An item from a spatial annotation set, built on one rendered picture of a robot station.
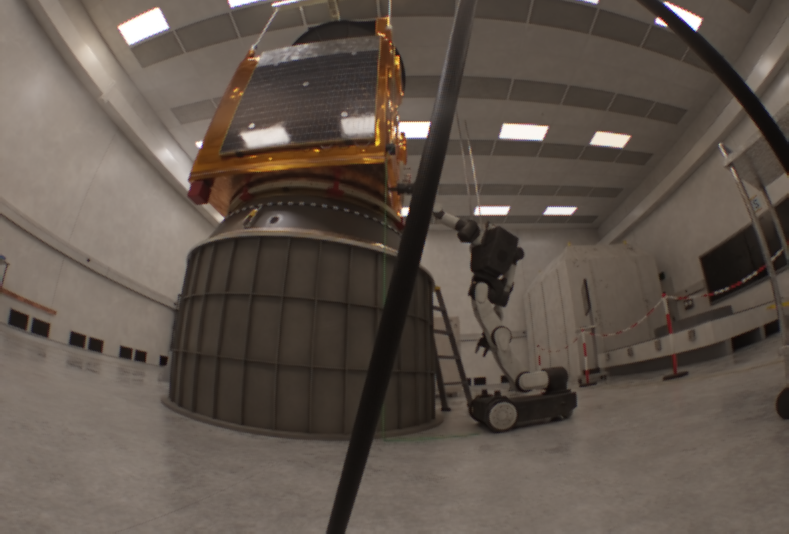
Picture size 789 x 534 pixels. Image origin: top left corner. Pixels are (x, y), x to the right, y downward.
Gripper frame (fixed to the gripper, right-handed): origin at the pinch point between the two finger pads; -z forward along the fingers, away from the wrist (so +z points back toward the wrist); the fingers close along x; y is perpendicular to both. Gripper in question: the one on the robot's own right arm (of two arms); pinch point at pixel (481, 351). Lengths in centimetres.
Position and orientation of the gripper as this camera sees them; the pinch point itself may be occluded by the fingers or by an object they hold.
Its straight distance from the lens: 242.5
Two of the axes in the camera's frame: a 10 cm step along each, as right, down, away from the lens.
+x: -3.2, 0.7, 9.5
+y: -8.6, -4.4, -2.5
